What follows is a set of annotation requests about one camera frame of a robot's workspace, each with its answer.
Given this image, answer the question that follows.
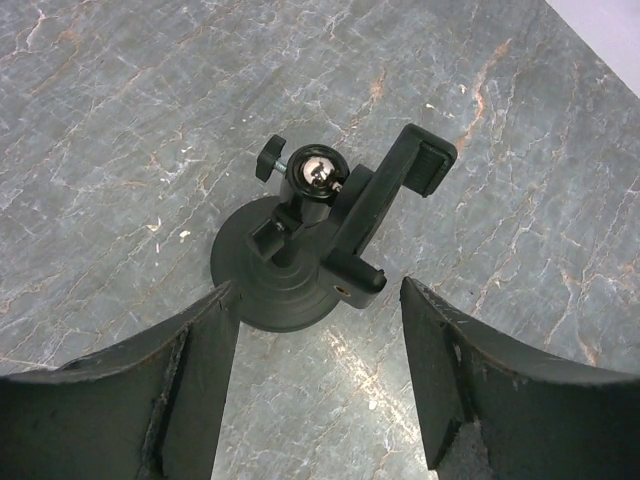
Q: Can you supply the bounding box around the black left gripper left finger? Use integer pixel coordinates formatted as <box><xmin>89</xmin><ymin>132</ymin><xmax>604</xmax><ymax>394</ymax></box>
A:
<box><xmin>1</xmin><ymin>283</ymin><xmax>240</xmax><ymax>479</ymax></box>

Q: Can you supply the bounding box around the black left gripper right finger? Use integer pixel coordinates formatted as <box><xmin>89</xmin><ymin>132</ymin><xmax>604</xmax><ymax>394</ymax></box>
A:
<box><xmin>400</xmin><ymin>278</ymin><xmax>639</xmax><ymax>479</ymax></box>

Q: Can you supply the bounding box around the black phone stand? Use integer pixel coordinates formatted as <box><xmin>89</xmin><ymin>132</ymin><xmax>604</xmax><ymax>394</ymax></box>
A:
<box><xmin>210</xmin><ymin>124</ymin><xmax>458</xmax><ymax>333</ymax></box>

